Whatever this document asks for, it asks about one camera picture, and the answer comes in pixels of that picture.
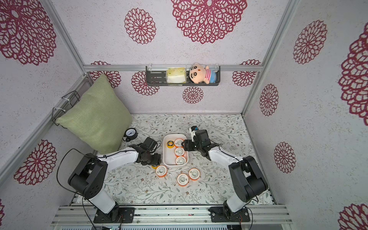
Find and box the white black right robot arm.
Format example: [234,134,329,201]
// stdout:
[182,126,268,215]

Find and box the black wire wall rack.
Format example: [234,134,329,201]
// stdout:
[51,90,80,126]

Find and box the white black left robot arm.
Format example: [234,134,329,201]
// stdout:
[68,138,161,214]

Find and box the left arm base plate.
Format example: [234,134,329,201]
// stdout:
[93,207,135,224]

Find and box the black pressure gauge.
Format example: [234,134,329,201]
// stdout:
[123,128,138,142]

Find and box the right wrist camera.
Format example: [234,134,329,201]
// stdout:
[189,126,199,142]

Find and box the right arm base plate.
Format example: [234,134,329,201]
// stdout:
[209,207,251,223]

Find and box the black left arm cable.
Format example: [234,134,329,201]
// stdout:
[56,140,163,230]

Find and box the orange white tape roll bottom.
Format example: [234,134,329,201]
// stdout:
[176,173,189,187]

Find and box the aluminium front rail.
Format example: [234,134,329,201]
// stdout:
[50,205,292,227]

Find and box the plush doll striped shirt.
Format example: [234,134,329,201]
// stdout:
[189,63,217,84]

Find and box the white plastic storage box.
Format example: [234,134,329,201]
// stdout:
[163,134,188,168]

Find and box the green square pillow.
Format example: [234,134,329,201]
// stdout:
[56,74,132,154]

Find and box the orange white tape roll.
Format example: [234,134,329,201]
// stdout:
[176,173,189,187]
[155,165,168,178]
[175,156,187,165]
[174,147,185,157]
[188,168,200,181]
[174,139,184,148]

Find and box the yellow green sponge pack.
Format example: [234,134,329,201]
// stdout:
[166,68,186,84]

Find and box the black wall shelf basket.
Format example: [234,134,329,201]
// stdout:
[146,66,220,86]

